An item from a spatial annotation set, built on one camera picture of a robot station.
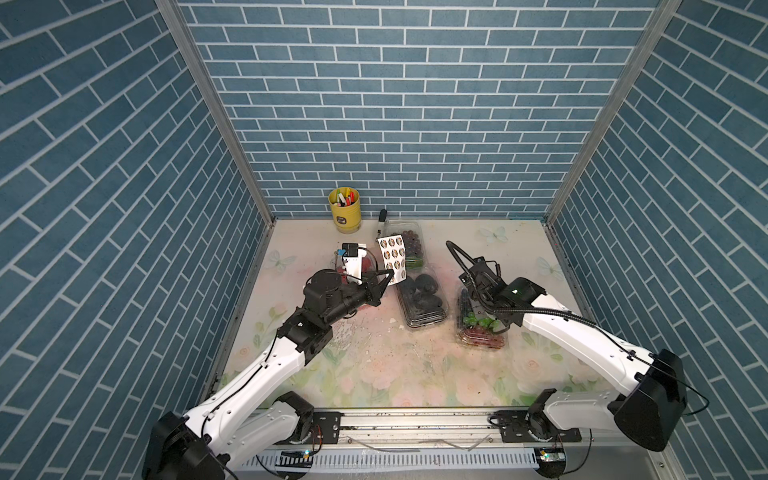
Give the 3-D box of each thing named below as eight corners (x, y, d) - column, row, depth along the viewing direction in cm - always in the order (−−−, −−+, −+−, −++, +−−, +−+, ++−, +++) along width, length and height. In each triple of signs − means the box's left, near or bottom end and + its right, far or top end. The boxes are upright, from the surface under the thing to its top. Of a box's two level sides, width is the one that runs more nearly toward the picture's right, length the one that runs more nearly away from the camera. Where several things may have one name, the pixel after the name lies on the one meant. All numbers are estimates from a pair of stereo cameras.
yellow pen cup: (332, 237, 118) (325, 208, 106) (336, 215, 126) (330, 186, 114) (360, 237, 118) (356, 208, 106) (363, 215, 126) (359, 186, 114)
